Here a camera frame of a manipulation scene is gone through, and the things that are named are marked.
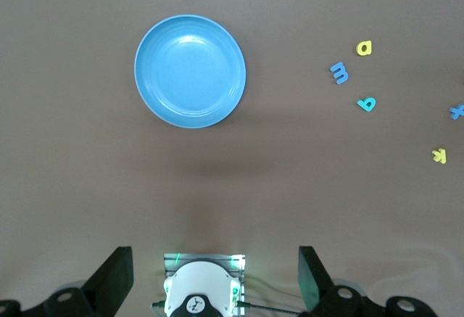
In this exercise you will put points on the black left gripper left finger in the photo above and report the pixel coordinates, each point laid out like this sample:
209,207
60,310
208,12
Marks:
112,280

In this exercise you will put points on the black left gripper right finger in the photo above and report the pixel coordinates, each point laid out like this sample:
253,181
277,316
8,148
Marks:
311,280

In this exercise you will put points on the teal foam letter b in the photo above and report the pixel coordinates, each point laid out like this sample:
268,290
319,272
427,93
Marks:
367,104

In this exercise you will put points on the blue foam letter m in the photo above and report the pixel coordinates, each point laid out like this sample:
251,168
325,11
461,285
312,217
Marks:
339,73

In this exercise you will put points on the yellow foam letter a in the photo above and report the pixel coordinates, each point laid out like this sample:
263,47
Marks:
364,48

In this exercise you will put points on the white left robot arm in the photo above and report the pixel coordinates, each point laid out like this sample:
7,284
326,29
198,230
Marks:
201,280

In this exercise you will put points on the brown table cover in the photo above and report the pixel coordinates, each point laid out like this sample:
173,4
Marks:
72,150

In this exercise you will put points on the yellow foam letter k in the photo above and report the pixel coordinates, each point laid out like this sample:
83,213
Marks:
439,155

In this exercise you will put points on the blue round plate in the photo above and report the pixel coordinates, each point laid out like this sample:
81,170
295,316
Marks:
190,72

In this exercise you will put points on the blue foam letter x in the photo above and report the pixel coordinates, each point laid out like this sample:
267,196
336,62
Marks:
457,111

